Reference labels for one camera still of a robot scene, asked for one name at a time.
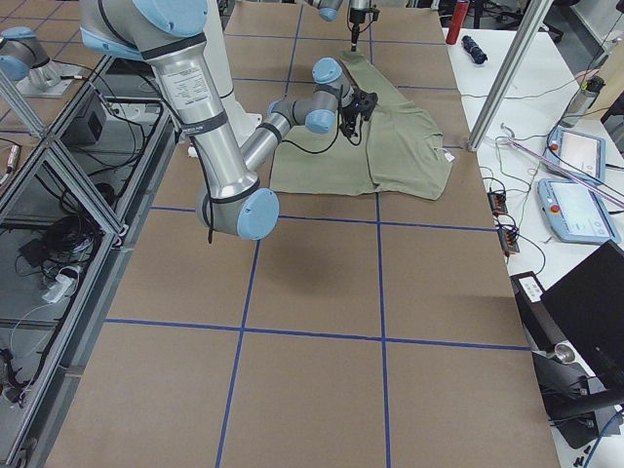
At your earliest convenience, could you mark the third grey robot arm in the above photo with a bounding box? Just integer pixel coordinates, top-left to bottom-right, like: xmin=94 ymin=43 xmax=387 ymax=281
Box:
xmin=1 ymin=26 xmax=87 ymax=98

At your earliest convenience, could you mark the black terminal block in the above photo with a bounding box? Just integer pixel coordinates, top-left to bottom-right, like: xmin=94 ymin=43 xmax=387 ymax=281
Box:
xmin=497 ymin=225 xmax=520 ymax=257
xmin=487 ymin=191 xmax=508 ymax=215

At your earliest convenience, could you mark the near blue teach pendant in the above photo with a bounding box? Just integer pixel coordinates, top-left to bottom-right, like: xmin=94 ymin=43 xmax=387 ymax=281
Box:
xmin=537 ymin=179 xmax=621 ymax=245

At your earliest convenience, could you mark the aluminium frame post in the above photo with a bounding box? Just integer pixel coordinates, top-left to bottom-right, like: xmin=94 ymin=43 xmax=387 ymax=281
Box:
xmin=467 ymin=0 xmax=553 ymax=152

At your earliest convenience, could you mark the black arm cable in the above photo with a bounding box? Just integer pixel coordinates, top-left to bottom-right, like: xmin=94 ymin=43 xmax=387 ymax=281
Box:
xmin=282 ymin=114 xmax=357 ymax=156

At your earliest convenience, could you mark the olive green long-sleeve shirt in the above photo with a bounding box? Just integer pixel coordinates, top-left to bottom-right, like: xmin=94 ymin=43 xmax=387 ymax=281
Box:
xmin=270 ymin=51 xmax=452 ymax=200

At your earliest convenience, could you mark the far blue teach pendant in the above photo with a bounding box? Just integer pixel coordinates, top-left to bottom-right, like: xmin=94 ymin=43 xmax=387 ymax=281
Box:
xmin=543 ymin=127 xmax=605 ymax=181

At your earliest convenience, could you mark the clear water bottle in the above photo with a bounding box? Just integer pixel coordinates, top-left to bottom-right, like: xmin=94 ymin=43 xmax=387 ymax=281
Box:
xmin=560 ymin=75 xmax=605 ymax=128

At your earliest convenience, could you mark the blue teach pendant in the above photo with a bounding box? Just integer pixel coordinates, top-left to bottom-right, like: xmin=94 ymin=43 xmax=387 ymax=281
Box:
xmin=543 ymin=127 xmax=605 ymax=181
xmin=537 ymin=179 xmax=621 ymax=245

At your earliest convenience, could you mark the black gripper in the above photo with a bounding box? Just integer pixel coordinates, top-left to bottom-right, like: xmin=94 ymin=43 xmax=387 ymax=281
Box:
xmin=339 ymin=88 xmax=378 ymax=139
xmin=347 ymin=8 xmax=379 ymax=52

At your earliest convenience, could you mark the folded dark blue umbrella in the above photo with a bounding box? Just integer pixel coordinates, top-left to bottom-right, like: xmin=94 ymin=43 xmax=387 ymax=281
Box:
xmin=461 ymin=35 xmax=488 ymax=65

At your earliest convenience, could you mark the red cylinder bottle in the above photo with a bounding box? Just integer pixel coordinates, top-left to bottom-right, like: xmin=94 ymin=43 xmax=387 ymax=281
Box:
xmin=446 ymin=0 xmax=470 ymax=45

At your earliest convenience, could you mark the black computer monitor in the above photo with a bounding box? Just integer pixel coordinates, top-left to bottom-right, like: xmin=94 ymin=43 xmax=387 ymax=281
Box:
xmin=541 ymin=241 xmax=623 ymax=388

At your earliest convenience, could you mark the grey reacher stick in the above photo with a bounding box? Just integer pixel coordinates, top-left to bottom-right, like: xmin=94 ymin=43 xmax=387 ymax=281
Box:
xmin=500 ymin=123 xmax=623 ymax=210

